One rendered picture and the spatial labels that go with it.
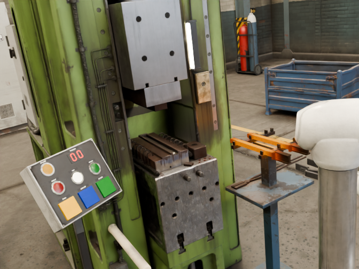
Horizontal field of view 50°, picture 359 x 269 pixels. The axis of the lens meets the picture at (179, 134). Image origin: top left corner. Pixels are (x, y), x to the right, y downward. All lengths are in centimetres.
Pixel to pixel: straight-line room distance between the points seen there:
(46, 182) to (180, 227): 83
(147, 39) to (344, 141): 111
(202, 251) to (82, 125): 99
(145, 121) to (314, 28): 839
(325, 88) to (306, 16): 535
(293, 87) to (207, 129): 350
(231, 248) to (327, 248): 156
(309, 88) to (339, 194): 447
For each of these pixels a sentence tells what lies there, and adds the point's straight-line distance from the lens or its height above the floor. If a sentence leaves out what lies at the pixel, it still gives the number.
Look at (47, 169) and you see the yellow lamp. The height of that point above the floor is 116.
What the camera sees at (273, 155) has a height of 99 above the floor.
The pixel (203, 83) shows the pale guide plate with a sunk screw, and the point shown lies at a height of 129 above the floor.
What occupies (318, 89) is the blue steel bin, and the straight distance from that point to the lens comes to 547.
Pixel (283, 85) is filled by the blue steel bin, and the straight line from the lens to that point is 575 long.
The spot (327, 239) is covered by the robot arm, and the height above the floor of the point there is 105.
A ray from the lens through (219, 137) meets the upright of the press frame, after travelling 233.
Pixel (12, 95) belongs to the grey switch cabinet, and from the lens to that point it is 706.
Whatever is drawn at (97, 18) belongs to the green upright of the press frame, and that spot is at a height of 171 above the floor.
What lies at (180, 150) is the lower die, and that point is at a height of 99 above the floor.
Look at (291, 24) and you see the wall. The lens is 1089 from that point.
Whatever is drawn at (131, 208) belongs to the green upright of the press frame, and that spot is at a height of 69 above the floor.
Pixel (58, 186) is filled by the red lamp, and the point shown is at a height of 110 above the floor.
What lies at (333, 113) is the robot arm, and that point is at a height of 142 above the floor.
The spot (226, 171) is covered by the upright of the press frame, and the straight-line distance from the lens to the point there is 244.
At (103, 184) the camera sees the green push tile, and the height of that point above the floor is 102.
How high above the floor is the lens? 172
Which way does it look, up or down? 18 degrees down
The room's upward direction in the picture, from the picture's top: 7 degrees counter-clockwise
